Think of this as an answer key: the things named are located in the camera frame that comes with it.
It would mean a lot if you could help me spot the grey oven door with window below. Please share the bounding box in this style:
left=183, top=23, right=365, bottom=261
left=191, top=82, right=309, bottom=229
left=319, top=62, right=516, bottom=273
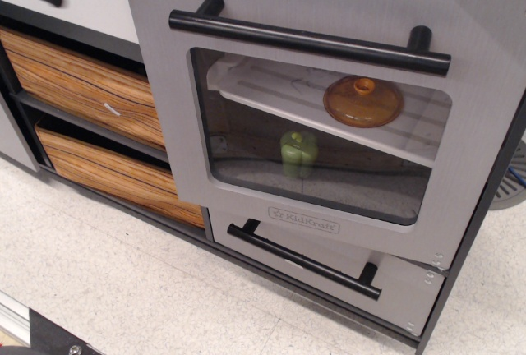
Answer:
left=128, top=0, right=525, bottom=270

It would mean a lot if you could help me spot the black oven door handle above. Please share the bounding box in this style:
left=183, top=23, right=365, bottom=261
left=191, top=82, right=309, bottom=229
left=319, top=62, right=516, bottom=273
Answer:
left=168, top=0, right=452, bottom=76

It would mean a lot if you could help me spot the white oven rack shelf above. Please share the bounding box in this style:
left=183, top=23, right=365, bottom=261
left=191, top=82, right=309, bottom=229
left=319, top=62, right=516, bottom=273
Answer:
left=206, top=54, right=452, bottom=168

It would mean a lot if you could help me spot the upper wood-pattern fabric bin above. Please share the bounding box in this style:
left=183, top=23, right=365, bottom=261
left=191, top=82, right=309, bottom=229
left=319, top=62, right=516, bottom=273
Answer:
left=1, top=27, right=165, bottom=150

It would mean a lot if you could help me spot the wood-pattern fabric bin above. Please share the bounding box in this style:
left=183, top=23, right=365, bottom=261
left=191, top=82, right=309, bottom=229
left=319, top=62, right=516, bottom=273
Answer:
left=1, top=27, right=165, bottom=150
left=35, top=117, right=205, bottom=229

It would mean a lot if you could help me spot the grey cabinet door at left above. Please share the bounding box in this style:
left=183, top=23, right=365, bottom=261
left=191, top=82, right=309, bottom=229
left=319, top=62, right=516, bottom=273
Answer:
left=1, top=96, right=40, bottom=172

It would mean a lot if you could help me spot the lower wood-pattern fabric bin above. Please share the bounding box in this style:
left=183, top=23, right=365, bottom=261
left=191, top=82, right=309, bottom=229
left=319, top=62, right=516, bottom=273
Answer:
left=35, top=117, right=205, bottom=229

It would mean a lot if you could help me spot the green toy bell pepper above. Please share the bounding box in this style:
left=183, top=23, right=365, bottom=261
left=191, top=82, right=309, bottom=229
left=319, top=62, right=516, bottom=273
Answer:
left=280, top=131, right=319, bottom=178

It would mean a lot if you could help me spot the orange translucent pot lid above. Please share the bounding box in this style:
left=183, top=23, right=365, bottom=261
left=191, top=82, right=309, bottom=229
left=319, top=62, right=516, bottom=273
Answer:
left=323, top=76, right=404, bottom=128

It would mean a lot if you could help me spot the grey lower drawer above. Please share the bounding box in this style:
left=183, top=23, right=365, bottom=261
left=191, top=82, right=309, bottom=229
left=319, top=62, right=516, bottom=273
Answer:
left=209, top=210, right=445, bottom=336

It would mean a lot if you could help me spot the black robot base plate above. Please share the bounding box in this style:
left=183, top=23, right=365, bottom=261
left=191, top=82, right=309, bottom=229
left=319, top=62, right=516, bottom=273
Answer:
left=1, top=309, right=102, bottom=355

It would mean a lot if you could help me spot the black drawer handle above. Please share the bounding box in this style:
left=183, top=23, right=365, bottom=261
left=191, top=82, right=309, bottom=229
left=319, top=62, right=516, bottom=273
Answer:
left=227, top=219, right=382, bottom=301

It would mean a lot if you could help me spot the grey round base with cable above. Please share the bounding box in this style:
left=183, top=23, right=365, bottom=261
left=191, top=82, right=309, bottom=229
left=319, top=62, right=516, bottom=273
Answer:
left=490, top=141, right=525, bottom=210

